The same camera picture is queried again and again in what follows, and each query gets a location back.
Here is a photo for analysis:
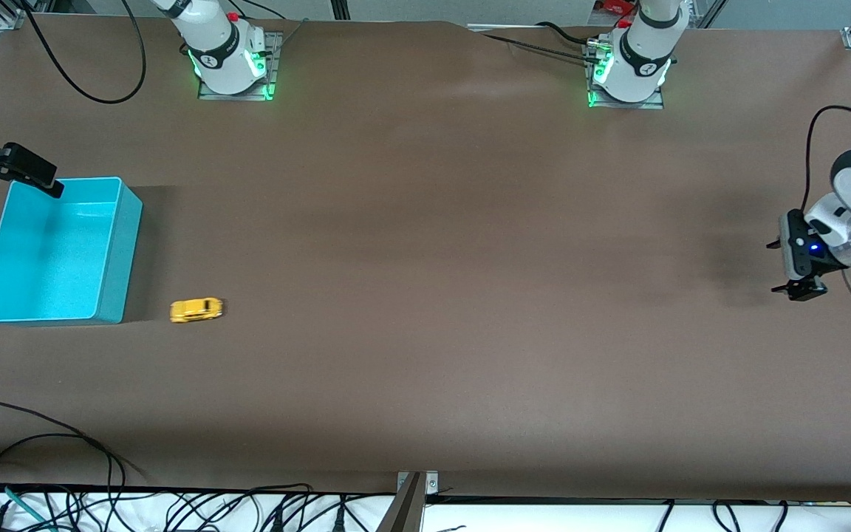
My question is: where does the yellow beetle toy car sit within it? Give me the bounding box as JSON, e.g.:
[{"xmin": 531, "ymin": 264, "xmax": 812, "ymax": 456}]
[{"xmin": 169, "ymin": 297, "xmax": 225, "ymax": 324}]

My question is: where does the teal plastic storage bin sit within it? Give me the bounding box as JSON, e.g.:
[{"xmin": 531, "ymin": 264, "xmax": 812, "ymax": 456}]
[{"xmin": 0, "ymin": 177, "xmax": 143, "ymax": 325}]

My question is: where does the brown table cover mat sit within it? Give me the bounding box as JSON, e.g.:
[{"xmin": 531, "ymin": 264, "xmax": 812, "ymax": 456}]
[{"xmin": 0, "ymin": 15, "xmax": 851, "ymax": 503}]

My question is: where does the grey metal pole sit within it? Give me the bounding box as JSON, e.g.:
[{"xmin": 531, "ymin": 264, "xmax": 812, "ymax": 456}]
[{"xmin": 376, "ymin": 473, "xmax": 427, "ymax": 532}]

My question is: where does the black right arm cable loop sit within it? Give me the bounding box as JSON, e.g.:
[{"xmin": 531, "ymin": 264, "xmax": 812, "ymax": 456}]
[{"xmin": 19, "ymin": 0, "xmax": 146, "ymax": 103}]

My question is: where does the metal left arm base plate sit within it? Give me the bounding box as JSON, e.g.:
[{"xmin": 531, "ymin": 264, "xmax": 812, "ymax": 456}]
[{"xmin": 584, "ymin": 41, "xmax": 665, "ymax": 110}]

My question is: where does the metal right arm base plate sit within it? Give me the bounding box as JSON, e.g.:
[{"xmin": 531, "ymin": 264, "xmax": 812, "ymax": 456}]
[{"xmin": 198, "ymin": 31, "xmax": 280, "ymax": 101}]

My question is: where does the black cable to arm base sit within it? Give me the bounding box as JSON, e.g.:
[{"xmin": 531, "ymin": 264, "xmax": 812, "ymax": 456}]
[
  {"xmin": 481, "ymin": 32, "xmax": 598, "ymax": 63},
  {"xmin": 535, "ymin": 21, "xmax": 604, "ymax": 48}
]

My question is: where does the teal cable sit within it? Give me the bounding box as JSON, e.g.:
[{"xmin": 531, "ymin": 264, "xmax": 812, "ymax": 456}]
[{"xmin": 0, "ymin": 480, "xmax": 53, "ymax": 532}]

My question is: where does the small metal edge bracket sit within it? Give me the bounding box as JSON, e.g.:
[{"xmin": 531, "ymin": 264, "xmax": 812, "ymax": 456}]
[{"xmin": 396, "ymin": 471, "xmax": 440, "ymax": 494}]

